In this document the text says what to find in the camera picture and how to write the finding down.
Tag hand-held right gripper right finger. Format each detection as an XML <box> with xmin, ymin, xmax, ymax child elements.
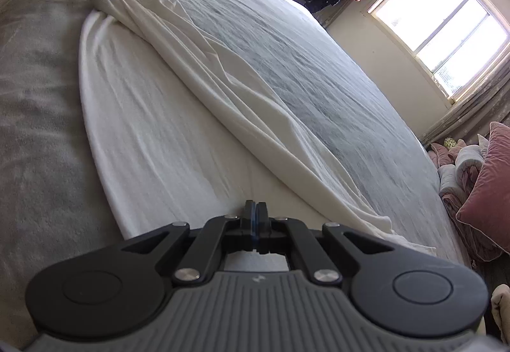
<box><xmin>256</xmin><ymin>201</ymin><xmax>393</xmax><ymax>284</ymax></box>

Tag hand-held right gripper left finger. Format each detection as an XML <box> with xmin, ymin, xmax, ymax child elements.
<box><xmin>120</xmin><ymin>200</ymin><xmax>257</xmax><ymax>284</ymax></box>

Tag white pants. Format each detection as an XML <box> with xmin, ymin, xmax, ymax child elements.
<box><xmin>78</xmin><ymin>0</ymin><xmax>437</xmax><ymax>257</ymax></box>

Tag grey bed sheet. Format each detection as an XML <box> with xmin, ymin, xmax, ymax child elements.
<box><xmin>0</xmin><ymin>0</ymin><xmax>475</xmax><ymax>352</ymax></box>

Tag small pink cushion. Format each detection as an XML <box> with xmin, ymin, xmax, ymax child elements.
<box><xmin>428</xmin><ymin>139</ymin><xmax>467</xmax><ymax>166</ymax></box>

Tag folded grey pink quilt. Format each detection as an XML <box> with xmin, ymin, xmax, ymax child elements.
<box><xmin>437</xmin><ymin>145</ymin><xmax>510</xmax><ymax>264</ymax></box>

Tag pink velvet pillow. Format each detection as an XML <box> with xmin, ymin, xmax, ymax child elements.
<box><xmin>456</xmin><ymin>121</ymin><xmax>510</xmax><ymax>247</ymax></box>

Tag folded cream garment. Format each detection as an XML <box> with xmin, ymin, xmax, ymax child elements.
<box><xmin>490</xmin><ymin>283</ymin><xmax>510</xmax><ymax>339</ymax></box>

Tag window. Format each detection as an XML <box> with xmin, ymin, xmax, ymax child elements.
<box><xmin>367</xmin><ymin>0</ymin><xmax>510</xmax><ymax>102</ymax></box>

